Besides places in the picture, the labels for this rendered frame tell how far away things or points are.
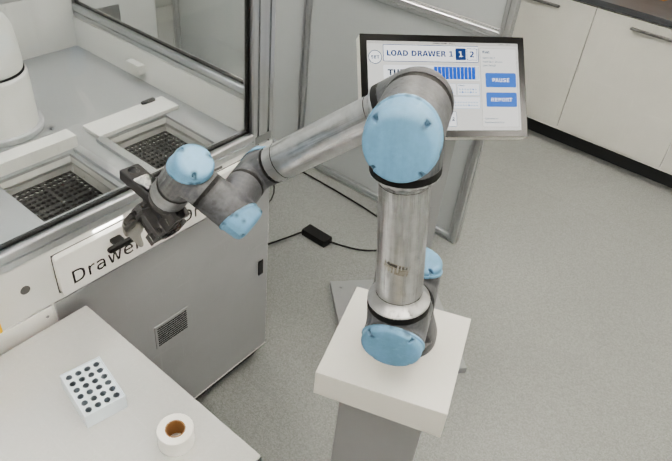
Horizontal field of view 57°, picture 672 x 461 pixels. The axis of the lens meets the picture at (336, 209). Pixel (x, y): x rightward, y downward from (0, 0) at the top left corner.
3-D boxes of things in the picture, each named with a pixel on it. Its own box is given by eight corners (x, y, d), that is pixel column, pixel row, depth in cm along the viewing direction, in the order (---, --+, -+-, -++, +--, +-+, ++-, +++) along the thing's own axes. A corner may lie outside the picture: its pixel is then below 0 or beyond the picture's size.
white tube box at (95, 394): (127, 406, 127) (125, 395, 125) (87, 428, 122) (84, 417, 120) (101, 367, 134) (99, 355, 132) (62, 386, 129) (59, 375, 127)
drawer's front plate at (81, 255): (167, 238, 161) (163, 204, 154) (64, 296, 142) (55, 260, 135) (162, 235, 162) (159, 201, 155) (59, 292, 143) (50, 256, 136)
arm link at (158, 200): (147, 178, 116) (182, 161, 121) (140, 188, 119) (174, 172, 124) (170, 210, 115) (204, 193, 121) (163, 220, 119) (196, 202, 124)
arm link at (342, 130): (442, 34, 104) (235, 144, 130) (431, 59, 96) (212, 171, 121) (474, 92, 108) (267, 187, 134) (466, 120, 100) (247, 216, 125)
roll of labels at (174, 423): (198, 451, 121) (197, 439, 118) (160, 461, 118) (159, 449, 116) (191, 421, 126) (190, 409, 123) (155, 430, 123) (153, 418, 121)
